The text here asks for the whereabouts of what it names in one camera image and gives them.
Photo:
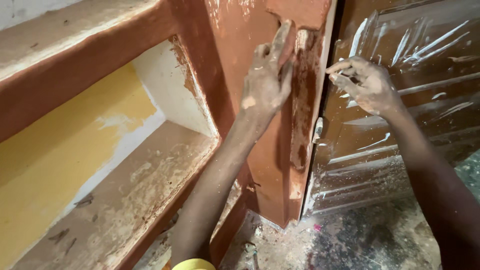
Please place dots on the person's right hand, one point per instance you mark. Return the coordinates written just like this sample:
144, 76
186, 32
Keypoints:
373, 88

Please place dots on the person's left hand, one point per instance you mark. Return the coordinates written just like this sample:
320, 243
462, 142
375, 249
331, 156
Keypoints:
262, 90

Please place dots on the person's right fingers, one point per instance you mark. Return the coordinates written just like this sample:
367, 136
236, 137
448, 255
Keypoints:
343, 75

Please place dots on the reddish brown sandpaper piece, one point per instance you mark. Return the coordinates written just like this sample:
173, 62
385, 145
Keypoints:
288, 45

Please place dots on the paint-smeared metal door hinge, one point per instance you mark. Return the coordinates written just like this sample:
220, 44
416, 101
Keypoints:
318, 129

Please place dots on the brown wooden door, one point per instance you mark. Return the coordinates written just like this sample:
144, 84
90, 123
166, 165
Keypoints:
360, 15

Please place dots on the small pink scrap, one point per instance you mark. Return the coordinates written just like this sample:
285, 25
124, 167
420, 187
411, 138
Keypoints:
317, 227

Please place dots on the small debris pile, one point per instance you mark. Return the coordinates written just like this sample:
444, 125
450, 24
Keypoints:
250, 253

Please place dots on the yellow sleeve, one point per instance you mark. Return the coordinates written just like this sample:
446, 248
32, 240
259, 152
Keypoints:
194, 264

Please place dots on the paint-stained concrete ledge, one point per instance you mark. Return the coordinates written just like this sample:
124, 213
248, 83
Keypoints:
131, 198

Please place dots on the brown-edged concrete ledge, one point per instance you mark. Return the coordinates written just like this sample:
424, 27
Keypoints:
75, 60

